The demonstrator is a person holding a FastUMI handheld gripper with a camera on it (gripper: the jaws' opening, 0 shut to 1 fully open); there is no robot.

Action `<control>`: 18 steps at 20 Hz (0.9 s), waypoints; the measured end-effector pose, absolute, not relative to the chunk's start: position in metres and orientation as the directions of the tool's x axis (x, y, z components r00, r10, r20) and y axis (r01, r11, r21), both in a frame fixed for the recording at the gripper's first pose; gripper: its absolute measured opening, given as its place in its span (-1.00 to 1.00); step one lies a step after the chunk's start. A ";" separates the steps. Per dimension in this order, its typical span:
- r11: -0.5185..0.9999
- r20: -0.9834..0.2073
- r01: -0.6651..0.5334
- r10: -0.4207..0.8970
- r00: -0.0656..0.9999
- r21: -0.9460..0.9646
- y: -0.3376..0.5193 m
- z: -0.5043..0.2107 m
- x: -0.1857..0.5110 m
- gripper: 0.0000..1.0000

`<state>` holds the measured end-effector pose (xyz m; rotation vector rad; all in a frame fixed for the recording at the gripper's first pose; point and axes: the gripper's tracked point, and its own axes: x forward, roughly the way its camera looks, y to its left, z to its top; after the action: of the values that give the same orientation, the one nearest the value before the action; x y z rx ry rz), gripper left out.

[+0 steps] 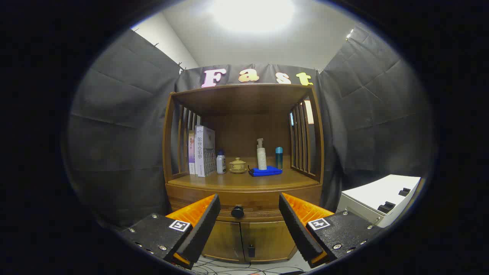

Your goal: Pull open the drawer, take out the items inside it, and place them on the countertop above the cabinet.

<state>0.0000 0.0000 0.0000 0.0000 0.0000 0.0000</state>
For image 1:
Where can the brown wooden countertop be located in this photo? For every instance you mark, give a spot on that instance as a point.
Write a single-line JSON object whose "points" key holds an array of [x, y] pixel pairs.
{"points": [[263, 180]]}

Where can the thin pink book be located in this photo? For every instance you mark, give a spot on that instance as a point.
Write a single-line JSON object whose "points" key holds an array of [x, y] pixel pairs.
{"points": [[191, 152]]}

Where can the yellow lidded ceramic teacup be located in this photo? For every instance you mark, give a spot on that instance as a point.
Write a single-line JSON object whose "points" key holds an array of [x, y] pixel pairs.
{"points": [[237, 165]]}

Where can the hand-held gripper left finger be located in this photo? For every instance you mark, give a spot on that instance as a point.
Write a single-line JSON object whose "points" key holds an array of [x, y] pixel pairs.
{"points": [[202, 229]]}

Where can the white pump bottle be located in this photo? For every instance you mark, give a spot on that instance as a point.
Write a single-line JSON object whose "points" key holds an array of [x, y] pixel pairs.
{"points": [[261, 158]]}

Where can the thick white book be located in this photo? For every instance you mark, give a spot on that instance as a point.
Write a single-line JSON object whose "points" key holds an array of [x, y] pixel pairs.
{"points": [[200, 152]]}

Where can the brown wooden cabinet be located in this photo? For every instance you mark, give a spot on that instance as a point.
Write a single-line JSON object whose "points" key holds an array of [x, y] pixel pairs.
{"points": [[244, 130]]}

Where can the brown wooden drawer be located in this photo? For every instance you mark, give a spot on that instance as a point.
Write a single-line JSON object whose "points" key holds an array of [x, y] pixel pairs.
{"points": [[252, 198]]}

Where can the blue translucent bottle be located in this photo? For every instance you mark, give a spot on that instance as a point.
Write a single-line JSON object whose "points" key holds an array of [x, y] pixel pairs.
{"points": [[279, 158]]}

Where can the white plastic drawer unit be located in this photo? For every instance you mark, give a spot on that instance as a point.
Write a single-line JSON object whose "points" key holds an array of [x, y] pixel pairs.
{"points": [[374, 194]]}

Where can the blue folded cloth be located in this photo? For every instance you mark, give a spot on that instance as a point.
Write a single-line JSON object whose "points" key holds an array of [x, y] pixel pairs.
{"points": [[267, 172]]}

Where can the wooden cabinet door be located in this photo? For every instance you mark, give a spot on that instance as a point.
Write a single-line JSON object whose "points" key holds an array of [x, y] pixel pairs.
{"points": [[225, 240], [267, 240]]}

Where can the white bottle with blue cap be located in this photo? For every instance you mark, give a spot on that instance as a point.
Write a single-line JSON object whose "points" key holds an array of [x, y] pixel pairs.
{"points": [[221, 164]]}

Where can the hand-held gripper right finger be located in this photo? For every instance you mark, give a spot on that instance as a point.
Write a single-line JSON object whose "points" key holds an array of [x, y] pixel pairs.
{"points": [[298, 229]]}

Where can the black round drawer knob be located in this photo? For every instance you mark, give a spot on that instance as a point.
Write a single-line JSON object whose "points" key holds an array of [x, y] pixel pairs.
{"points": [[237, 211]]}

